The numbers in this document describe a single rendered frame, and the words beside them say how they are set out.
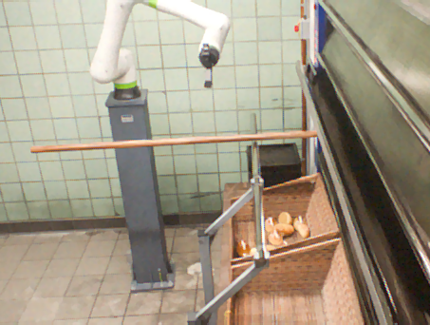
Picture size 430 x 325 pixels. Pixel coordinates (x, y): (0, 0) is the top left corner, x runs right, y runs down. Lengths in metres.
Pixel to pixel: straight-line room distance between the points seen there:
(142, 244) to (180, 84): 1.05
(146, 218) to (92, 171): 0.85
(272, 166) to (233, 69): 0.92
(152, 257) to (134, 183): 0.50
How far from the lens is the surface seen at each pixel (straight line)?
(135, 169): 3.10
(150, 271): 3.44
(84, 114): 3.81
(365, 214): 1.38
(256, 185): 2.01
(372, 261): 1.17
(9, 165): 4.13
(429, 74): 1.18
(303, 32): 3.17
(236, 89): 3.60
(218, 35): 2.61
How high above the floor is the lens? 2.12
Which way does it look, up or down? 24 degrees down
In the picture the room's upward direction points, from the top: 1 degrees counter-clockwise
